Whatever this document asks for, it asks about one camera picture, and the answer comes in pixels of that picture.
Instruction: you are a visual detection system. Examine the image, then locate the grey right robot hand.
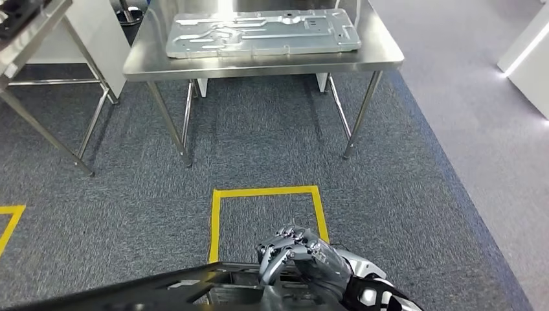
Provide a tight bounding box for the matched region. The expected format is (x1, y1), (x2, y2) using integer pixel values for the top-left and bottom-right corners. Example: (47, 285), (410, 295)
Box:
(256, 225), (353, 301)

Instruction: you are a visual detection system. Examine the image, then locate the black plastic panel part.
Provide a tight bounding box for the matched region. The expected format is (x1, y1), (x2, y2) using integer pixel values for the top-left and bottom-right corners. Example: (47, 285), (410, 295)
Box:
(0, 262), (348, 311)

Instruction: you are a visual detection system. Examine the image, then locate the steel workbench table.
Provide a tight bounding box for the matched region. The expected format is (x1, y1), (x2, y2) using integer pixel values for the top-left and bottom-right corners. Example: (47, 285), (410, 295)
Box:
(123, 0), (405, 167)

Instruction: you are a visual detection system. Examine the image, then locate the large stamped metal plate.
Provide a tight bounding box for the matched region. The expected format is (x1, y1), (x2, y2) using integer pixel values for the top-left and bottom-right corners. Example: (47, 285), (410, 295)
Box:
(164, 8), (362, 60)

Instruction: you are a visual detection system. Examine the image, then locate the white cabinet with light strip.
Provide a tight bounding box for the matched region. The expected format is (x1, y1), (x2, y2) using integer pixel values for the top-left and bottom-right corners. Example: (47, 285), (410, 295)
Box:
(497, 15), (549, 121)

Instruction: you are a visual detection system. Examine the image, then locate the stool with chrome base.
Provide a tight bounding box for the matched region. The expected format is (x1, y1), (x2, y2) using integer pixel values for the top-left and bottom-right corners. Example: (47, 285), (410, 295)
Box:
(115, 0), (146, 27)

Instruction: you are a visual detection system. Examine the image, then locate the black moulded plastic piece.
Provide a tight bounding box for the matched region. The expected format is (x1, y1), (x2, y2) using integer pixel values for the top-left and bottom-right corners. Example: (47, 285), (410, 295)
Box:
(0, 0), (44, 40)

